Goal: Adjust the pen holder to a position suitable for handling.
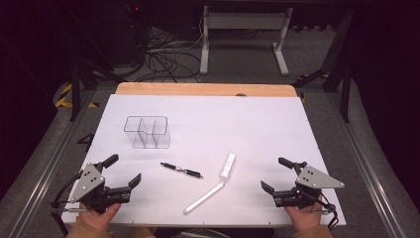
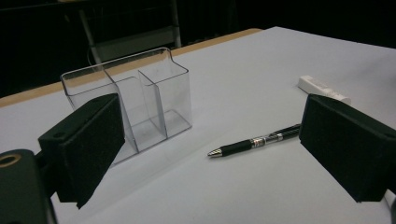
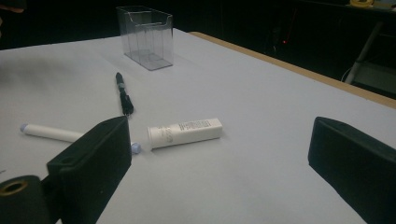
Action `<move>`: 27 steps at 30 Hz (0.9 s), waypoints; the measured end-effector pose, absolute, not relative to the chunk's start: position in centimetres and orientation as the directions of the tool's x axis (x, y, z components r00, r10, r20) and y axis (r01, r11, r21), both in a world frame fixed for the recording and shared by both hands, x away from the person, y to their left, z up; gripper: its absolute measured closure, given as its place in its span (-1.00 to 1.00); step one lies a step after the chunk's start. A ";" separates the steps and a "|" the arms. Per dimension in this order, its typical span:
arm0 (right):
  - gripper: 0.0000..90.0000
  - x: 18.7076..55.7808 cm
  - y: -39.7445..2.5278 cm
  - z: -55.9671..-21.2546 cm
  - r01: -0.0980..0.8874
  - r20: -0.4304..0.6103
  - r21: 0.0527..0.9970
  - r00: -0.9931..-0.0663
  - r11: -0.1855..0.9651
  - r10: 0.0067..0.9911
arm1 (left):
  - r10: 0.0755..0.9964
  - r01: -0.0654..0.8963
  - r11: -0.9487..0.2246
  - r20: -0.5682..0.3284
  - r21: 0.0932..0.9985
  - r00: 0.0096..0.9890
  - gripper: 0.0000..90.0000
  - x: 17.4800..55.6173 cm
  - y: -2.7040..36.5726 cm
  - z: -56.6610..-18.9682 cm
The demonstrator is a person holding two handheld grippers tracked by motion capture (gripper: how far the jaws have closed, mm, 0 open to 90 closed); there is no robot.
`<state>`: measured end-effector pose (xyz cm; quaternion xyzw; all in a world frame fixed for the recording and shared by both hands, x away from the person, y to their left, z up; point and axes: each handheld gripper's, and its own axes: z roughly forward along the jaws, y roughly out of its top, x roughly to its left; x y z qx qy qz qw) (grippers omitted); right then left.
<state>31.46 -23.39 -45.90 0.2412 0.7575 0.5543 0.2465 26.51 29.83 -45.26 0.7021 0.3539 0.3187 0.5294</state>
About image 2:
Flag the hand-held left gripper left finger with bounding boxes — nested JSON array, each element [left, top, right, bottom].
[[37, 92, 126, 209]]

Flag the white marker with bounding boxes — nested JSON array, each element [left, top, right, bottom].
[[297, 75, 352, 105]]

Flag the clear plastic pen holder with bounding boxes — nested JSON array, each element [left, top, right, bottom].
[[60, 47, 193, 165]]

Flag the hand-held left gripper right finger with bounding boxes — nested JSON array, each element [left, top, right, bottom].
[[298, 93, 396, 203]]

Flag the white board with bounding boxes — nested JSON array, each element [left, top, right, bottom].
[[0, 26, 396, 224]]

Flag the black pen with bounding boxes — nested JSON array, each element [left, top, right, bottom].
[[207, 123, 303, 159]]

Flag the grey metal stand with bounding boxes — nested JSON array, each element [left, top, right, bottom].
[[78, 0, 183, 64]]

